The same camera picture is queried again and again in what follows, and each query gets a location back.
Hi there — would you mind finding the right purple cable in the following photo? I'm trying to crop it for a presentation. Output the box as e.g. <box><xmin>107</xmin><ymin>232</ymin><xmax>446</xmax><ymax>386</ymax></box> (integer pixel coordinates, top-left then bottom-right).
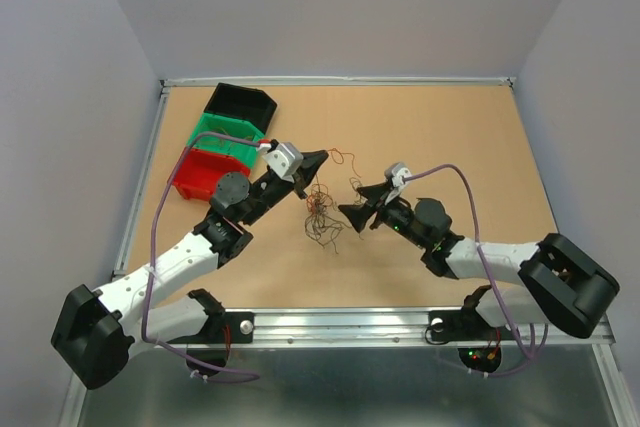
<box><xmin>399</xmin><ymin>163</ymin><xmax>550</xmax><ymax>378</ymax></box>

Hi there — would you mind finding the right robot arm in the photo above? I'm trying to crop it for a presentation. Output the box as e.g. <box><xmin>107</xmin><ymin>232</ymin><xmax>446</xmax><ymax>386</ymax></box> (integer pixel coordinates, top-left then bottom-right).
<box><xmin>338</xmin><ymin>183</ymin><xmax>620</xmax><ymax>339</ymax></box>

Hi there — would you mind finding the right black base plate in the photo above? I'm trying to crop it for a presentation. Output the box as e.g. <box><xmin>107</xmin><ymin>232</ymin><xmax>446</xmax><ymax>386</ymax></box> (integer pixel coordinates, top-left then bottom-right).
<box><xmin>425</xmin><ymin>308</ymin><xmax>514</xmax><ymax>344</ymax></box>

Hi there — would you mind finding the black plastic bin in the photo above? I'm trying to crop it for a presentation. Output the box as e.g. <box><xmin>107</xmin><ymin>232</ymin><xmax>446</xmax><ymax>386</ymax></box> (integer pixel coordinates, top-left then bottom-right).
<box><xmin>204</xmin><ymin>83</ymin><xmax>277</xmax><ymax>133</ymax></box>

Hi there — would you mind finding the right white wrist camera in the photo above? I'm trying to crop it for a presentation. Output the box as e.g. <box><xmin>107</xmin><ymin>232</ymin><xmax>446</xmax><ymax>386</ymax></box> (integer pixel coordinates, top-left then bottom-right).
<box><xmin>384</xmin><ymin>162</ymin><xmax>412</xmax><ymax>204</ymax></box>

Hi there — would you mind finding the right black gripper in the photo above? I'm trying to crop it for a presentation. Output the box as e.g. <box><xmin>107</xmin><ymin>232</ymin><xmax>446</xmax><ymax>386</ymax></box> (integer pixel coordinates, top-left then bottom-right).
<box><xmin>336</xmin><ymin>180</ymin><xmax>428</xmax><ymax>249</ymax></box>

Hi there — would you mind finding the cable bundle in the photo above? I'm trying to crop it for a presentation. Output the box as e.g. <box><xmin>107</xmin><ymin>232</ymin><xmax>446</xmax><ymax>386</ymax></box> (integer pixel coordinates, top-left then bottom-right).
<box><xmin>299</xmin><ymin>174</ymin><xmax>366</xmax><ymax>256</ymax></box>

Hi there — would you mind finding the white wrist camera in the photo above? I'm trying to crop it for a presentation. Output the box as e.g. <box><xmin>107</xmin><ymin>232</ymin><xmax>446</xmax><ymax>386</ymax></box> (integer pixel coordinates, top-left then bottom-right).
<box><xmin>384</xmin><ymin>162</ymin><xmax>412</xmax><ymax>204</ymax></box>
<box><xmin>260</xmin><ymin>142</ymin><xmax>303</xmax><ymax>183</ymax></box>

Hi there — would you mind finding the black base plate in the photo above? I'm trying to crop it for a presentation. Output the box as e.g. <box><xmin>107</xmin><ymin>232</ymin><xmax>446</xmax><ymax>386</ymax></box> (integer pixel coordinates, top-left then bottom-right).
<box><xmin>425</xmin><ymin>308</ymin><xmax>514</xmax><ymax>344</ymax></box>
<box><xmin>168</xmin><ymin>310</ymin><xmax>255</xmax><ymax>345</ymax></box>

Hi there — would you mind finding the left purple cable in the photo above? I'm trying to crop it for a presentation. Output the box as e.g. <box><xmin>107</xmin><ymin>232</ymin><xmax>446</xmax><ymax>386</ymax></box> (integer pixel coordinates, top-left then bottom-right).
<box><xmin>140</xmin><ymin>131</ymin><xmax>269</xmax><ymax>384</ymax></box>

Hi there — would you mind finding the green plastic bin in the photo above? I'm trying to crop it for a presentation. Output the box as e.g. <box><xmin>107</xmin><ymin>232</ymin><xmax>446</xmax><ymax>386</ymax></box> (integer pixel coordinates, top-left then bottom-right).
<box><xmin>185</xmin><ymin>112</ymin><xmax>266</xmax><ymax>173</ymax></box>

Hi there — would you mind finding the purple cable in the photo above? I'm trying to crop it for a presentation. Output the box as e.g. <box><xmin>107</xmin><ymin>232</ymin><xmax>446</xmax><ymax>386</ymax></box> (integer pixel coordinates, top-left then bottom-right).
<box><xmin>140</xmin><ymin>131</ymin><xmax>269</xmax><ymax>384</ymax></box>
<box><xmin>399</xmin><ymin>163</ymin><xmax>550</xmax><ymax>378</ymax></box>

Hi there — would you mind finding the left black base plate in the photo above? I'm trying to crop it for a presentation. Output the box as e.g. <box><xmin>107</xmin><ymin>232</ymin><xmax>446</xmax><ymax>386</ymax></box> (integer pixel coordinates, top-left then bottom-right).
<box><xmin>168</xmin><ymin>310</ymin><xmax>255</xmax><ymax>345</ymax></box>

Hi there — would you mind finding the aluminium front rail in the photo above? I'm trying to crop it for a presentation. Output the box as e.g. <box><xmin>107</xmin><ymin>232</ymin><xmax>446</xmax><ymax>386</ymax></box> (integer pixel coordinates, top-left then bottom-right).
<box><xmin>79</xmin><ymin>302</ymin><xmax>617</xmax><ymax>349</ymax></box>

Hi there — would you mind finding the orange wire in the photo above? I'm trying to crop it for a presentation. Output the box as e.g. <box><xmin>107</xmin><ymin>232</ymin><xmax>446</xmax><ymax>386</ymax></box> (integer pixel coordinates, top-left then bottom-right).
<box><xmin>327</xmin><ymin>146</ymin><xmax>359</xmax><ymax>176</ymax></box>
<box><xmin>199</xmin><ymin>127</ymin><xmax>251</xmax><ymax>156</ymax></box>

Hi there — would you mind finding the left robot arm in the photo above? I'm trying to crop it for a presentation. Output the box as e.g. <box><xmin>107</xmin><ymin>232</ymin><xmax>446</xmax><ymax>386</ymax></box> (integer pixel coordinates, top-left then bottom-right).
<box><xmin>51</xmin><ymin>143</ymin><xmax>329</xmax><ymax>390</ymax></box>

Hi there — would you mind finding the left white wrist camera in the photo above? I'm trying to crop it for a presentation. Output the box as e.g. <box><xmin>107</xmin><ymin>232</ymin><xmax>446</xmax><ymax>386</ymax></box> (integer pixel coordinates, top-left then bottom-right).
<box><xmin>260</xmin><ymin>142</ymin><xmax>303</xmax><ymax>183</ymax></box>

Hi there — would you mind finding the red plastic bin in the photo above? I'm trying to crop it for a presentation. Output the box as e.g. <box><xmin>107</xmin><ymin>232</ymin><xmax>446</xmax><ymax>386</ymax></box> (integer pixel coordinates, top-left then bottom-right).
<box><xmin>171</xmin><ymin>149</ymin><xmax>250</xmax><ymax>202</ymax></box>

